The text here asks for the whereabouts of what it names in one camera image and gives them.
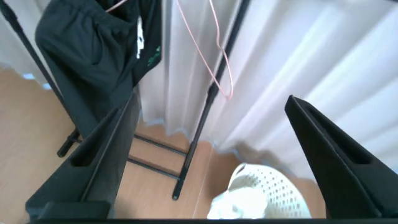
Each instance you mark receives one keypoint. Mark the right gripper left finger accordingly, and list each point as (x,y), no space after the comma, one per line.
(93,174)

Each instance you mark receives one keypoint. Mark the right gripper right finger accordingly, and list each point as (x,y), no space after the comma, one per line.
(335,174)

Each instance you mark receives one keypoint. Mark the black garment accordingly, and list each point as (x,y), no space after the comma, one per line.
(87,56)

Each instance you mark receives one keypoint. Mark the pink clothes hanger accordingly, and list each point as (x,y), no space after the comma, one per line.
(116,5)
(199,51)

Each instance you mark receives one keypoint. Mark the white laundry basket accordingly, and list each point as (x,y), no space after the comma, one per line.
(280,186)

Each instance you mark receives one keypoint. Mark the black clothes rack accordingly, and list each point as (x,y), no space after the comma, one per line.
(199,124)

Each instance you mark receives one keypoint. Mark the white garment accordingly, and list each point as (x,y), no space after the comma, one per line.
(239,205)

